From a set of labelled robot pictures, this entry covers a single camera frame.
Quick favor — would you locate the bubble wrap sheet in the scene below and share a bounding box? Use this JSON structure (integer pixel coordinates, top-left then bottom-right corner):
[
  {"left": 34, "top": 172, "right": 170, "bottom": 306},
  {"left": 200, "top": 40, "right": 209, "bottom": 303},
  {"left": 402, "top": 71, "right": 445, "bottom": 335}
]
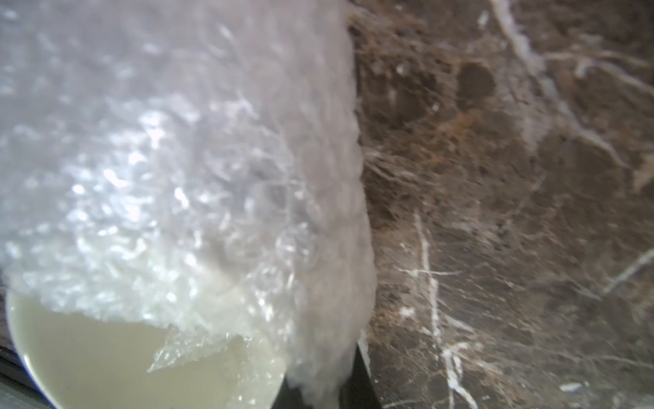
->
[{"left": 1, "top": 1, "right": 376, "bottom": 408}]

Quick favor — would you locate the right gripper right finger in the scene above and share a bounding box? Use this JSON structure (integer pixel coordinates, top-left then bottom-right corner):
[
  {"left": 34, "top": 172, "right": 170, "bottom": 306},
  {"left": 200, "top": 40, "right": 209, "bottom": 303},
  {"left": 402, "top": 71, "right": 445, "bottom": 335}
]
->
[{"left": 339, "top": 347, "right": 383, "bottom": 409}]

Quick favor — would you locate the plain cream bowl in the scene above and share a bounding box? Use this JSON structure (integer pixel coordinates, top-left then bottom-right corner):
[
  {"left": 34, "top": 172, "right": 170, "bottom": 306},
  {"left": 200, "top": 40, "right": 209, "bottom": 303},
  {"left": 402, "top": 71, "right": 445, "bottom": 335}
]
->
[{"left": 6, "top": 294, "right": 284, "bottom": 409}]

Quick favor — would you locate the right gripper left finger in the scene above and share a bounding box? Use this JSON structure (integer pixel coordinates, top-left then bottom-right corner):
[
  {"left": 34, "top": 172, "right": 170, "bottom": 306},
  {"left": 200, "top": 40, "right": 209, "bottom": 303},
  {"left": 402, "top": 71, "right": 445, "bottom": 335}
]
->
[{"left": 271, "top": 380, "right": 307, "bottom": 409}]

